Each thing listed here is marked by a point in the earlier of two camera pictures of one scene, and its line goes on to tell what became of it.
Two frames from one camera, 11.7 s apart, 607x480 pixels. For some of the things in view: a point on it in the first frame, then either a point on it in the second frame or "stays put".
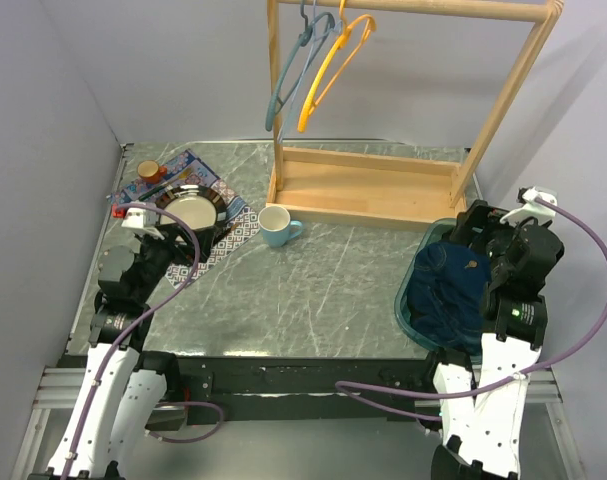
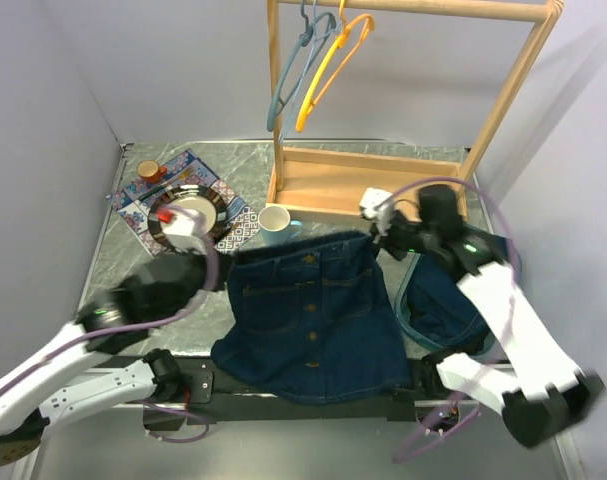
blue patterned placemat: (190, 169) stays put
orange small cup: (151, 172) stays put
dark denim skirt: (447, 288) to (306, 320)
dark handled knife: (225, 234) stays put
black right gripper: (481, 214) to (385, 240)
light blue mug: (277, 226) stays put
